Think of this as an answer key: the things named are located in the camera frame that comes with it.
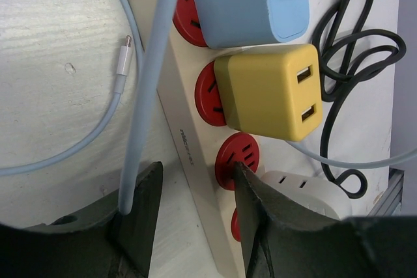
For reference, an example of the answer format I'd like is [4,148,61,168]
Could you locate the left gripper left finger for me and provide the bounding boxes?
[1,161,163,277]

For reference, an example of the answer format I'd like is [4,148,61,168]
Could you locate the cream power strip red sockets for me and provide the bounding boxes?
[117,0,326,278]

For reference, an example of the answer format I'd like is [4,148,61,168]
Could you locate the yellow usb charger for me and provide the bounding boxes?
[214,44,323,142]

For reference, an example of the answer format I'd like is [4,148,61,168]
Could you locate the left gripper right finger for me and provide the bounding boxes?
[233,162,416,277]

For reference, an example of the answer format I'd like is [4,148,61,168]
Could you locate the light blue thin cable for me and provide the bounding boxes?
[0,0,417,216]

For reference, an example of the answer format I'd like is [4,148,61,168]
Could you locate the white plug adapter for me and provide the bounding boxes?
[261,171,352,220]

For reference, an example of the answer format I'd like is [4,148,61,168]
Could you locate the light blue usb charger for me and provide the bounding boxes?
[194,0,309,49]

